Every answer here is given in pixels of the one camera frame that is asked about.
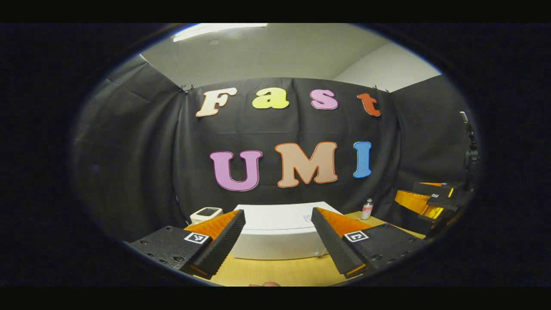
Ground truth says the ceiling light panel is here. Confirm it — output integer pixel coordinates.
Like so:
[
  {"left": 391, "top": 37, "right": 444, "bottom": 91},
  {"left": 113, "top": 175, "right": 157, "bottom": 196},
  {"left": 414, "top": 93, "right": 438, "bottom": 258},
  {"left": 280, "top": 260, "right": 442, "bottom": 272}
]
[{"left": 172, "top": 23, "right": 267, "bottom": 43}]

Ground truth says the black tripod stand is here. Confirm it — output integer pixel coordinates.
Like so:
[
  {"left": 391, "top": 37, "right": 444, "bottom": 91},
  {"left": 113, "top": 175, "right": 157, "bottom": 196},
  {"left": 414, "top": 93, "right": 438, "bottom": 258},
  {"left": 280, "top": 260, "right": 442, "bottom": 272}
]
[{"left": 458, "top": 111, "right": 480, "bottom": 192}]

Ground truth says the black backdrop cloth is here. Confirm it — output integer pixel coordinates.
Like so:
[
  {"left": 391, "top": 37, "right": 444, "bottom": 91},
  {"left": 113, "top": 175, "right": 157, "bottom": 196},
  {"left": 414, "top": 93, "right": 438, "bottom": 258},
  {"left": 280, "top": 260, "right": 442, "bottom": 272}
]
[{"left": 71, "top": 54, "right": 480, "bottom": 242}]

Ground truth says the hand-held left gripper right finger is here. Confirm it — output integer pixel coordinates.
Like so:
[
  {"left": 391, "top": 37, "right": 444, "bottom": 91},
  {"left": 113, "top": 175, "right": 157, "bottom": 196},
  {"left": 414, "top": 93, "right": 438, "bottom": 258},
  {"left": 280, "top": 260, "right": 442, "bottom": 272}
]
[{"left": 311, "top": 207, "right": 427, "bottom": 279}]

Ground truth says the white microwave oven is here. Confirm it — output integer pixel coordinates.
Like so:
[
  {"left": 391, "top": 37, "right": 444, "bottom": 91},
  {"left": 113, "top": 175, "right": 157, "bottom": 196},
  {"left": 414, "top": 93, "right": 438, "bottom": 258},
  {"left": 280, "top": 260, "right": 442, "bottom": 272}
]
[{"left": 230, "top": 201, "right": 345, "bottom": 260}]

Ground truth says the white toaster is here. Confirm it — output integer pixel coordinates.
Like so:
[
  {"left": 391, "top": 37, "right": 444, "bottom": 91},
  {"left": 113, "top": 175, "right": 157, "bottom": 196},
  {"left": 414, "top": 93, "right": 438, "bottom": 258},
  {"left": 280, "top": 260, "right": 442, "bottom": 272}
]
[{"left": 190, "top": 207, "right": 223, "bottom": 226}]

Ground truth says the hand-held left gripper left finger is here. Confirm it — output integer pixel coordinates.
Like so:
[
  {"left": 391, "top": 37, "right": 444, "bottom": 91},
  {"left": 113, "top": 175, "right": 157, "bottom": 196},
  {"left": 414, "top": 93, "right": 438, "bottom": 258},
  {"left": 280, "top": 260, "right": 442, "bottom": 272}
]
[{"left": 125, "top": 209, "right": 246, "bottom": 280}]

